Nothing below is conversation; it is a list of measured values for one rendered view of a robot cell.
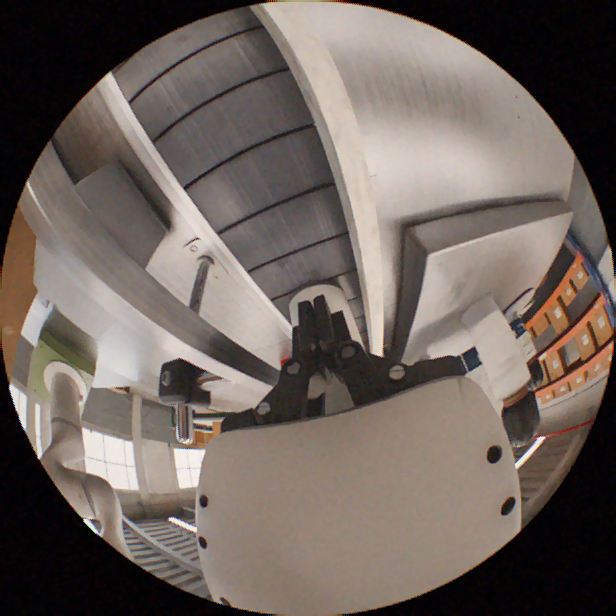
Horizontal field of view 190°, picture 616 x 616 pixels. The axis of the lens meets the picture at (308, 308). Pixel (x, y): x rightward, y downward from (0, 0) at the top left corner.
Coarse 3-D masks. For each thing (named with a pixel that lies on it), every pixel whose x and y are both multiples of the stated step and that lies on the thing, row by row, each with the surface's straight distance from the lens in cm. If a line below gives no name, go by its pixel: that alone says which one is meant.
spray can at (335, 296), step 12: (300, 288) 16; (312, 288) 16; (324, 288) 16; (336, 288) 16; (300, 300) 16; (312, 300) 15; (336, 300) 15; (348, 312) 15; (348, 324) 14; (336, 384) 12; (336, 396) 12; (348, 396) 12; (336, 408) 12
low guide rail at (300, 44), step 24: (264, 24) 11; (288, 24) 9; (312, 24) 10; (288, 48) 9; (312, 48) 9; (312, 72) 8; (336, 72) 8; (312, 96) 8; (336, 96) 8; (336, 120) 8; (336, 144) 8; (360, 144) 8; (336, 168) 9; (360, 168) 9; (360, 192) 9; (360, 216) 9; (360, 240) 10; (360, 264) 12
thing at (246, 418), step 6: (252, 408) 9; (234, 414) 10; (240, 414) 10; (246, 414) 9; (252, 414) 9; (222, 420) 10; (228, 420) 10; (234, 420) 10; (240, 420) 9; (246, 420) 9; (252, 420) 9; (222, 426) 10; (228, 426) 10; (234, 426) 10; (240, 426) 9; (246, 426) 9; (222, 432) 10
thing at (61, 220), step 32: (32, 192) 7; (64, 192) 7; (32, 224) 7; (64, 224) 6; (96, 224) 6; (64, 256) 6; (96, 256) 6; (128, 256) 6; (96, 288) 6; (128, 288) 6; (160, 288) 7; (128, 320) 7; (160, 320) 6; (192, 320) 7; (192, 352) 7; (224, 352) 8; (256, 384) 11
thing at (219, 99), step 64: (128, 64) 16; (192, 64) 13; (256, 64) 12; (192, 128) 12; (256, 128) 11; (192, 192) 12; (256, 192) 12; (320, 192) 12; (256, 256) 14; (320, 256) 15
